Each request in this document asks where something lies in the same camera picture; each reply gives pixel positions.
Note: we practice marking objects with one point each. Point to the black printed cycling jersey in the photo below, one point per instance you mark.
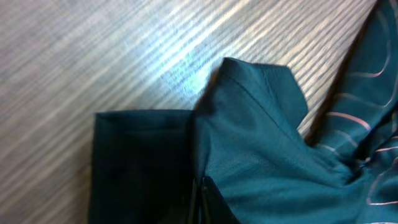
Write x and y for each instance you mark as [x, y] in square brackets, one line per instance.
[243, 134]

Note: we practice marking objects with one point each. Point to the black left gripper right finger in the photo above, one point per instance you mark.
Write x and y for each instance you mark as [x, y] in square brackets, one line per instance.
[214, 209]

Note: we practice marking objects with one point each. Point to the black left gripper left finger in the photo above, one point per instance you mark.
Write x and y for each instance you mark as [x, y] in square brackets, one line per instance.
[185, 210]

